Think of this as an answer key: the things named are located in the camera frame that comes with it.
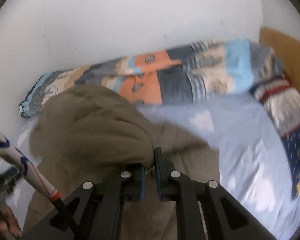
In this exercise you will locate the light blue fleece blanket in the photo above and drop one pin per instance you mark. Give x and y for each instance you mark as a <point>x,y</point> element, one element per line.
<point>240,155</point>

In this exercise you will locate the white printed rod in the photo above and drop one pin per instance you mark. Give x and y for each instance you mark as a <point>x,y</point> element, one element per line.
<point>20,162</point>

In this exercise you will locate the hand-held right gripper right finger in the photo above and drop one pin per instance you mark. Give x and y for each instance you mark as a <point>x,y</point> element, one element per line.
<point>157,175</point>

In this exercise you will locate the navy star striped pillow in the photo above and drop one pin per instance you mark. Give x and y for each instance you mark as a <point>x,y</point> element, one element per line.
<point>285,110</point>

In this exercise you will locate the person's left hand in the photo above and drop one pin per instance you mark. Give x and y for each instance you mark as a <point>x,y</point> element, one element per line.
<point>13,222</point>

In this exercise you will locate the brown headboard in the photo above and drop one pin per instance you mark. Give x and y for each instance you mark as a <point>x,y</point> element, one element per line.
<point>285,47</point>

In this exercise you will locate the patchwork cartoon print quilt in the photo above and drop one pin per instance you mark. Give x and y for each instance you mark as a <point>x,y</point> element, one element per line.
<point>170,85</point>

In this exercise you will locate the brown puffer jacket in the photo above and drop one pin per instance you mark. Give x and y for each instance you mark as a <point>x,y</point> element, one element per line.
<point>90,130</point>

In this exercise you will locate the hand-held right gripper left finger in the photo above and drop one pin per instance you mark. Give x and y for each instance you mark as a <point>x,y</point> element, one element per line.
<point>141,180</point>

